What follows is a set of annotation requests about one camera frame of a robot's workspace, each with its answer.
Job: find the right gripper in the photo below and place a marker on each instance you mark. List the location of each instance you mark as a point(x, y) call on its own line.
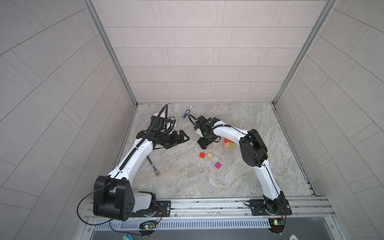
point(202, 143)

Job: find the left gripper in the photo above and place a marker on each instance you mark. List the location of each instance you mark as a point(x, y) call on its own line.
point(174, 141)

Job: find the red arch block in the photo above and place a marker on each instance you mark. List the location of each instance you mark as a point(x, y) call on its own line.
point(227, 141)

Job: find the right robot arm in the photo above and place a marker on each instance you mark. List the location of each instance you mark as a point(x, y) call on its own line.
point(254, 153)

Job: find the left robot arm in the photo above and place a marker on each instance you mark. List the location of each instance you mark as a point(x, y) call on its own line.
point(114, 197)

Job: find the blue whiteboard marker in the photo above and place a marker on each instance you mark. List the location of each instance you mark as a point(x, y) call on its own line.
point(187, 111)

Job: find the magenta cube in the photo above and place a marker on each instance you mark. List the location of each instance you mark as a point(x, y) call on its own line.
point(218, 165)

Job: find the metal fork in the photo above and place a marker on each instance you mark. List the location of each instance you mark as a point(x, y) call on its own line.
point(156, 171)

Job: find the left controller board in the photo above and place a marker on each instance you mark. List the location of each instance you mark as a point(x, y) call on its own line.
point(148, 226)

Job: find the controller board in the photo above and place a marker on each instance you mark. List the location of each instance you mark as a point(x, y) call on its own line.
point(148, 226)
point(277, 225)

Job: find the right controller board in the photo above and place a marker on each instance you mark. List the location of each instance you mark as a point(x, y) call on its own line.
point(277, 225)

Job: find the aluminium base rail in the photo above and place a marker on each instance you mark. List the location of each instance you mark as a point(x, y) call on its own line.
point(231, 208)

